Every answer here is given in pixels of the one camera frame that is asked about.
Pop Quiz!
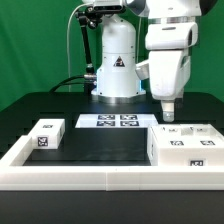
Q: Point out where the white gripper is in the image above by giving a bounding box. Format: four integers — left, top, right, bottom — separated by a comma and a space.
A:
149, 50, 191, 122

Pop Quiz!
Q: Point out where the white cabinet body box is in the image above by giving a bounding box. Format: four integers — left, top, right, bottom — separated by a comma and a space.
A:
147, 124, 224, 167

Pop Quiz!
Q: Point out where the white cabinet top block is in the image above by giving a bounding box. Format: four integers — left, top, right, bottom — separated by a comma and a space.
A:
29, 119, 65, 149

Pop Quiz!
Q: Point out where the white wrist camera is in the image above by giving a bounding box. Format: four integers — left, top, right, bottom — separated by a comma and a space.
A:
135, 60, 149, 80

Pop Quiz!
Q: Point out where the black cable bundle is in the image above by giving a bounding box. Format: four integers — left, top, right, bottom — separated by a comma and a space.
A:
49, 74, 98, 94

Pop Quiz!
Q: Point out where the white marker base plate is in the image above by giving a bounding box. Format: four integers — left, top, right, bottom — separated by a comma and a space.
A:
75, 114, 158, 128

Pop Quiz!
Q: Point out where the white cable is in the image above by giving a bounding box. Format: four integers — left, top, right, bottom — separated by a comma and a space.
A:
66, 3, 88, 93

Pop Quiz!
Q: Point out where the white U-shaped fence frame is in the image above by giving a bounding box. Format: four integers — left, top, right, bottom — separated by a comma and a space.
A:
0, 136, 224, 191

